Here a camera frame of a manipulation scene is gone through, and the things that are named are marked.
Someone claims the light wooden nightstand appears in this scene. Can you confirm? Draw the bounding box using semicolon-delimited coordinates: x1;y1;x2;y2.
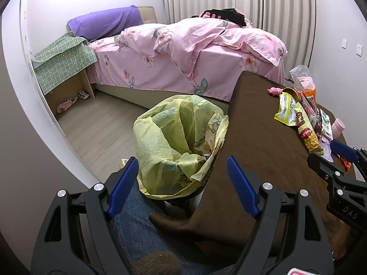
44;64;96;113

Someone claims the clear plastic wrapper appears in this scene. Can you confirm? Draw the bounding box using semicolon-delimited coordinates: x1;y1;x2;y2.
318;136;334;162

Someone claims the pink floral duvet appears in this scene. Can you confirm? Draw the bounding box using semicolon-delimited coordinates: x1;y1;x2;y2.
116;17;288;81

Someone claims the pink cylindrical cup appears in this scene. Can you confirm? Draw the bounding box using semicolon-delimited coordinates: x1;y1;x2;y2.
331;118;346;136

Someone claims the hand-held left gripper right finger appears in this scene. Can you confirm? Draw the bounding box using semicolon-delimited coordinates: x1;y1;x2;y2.
226;156;334;275

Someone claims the black and pink garment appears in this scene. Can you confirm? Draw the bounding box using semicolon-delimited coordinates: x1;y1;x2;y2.
199;8;254;27

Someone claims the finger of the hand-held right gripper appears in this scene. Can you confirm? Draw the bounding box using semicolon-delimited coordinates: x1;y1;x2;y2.
307;153;367;207
329;139;367;182

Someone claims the purple pillow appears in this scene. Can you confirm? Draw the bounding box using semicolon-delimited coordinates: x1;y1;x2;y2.
67;5;143;41

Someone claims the yellow trash bag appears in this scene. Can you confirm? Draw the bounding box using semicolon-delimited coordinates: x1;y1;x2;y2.
133;94;229;199

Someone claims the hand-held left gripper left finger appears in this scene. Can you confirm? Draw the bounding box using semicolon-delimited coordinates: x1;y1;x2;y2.
31;157;139;275

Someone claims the red orange wrapper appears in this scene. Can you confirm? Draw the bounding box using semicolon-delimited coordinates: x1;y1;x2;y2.
340;156;353;174

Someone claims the bed with pink duvet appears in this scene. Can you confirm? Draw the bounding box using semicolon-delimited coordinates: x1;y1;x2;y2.
91;6;231;113

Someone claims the green checked cloth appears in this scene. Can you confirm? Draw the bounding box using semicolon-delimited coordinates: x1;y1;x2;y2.
31;32;97;94

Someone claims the green white snack packet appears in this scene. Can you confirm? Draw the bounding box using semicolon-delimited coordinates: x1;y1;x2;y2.
274;92;300;127

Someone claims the yellow red snack packet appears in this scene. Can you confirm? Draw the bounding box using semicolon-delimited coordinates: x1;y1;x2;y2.
292;103;323;154

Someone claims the person's leg in jeans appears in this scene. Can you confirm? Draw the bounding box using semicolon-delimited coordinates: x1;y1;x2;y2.
113;183;238;275

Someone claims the orange snack packet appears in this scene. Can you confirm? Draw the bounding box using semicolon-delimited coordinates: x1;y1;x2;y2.
297;77;317;104

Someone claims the striped white curtain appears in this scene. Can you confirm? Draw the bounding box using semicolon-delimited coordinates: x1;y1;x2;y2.
161;0;316;72

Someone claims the clear plastic bag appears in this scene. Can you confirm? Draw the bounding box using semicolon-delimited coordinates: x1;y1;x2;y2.
289;64;311;85

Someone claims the pink floral bed sheet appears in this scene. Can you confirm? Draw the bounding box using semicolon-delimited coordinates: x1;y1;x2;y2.
87;36;284;102

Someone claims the pink snack packet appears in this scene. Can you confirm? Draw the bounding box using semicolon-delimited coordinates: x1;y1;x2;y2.
301;94;324;132

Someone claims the dark trash bin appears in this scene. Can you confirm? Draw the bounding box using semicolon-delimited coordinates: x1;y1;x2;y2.
149;185;207;219

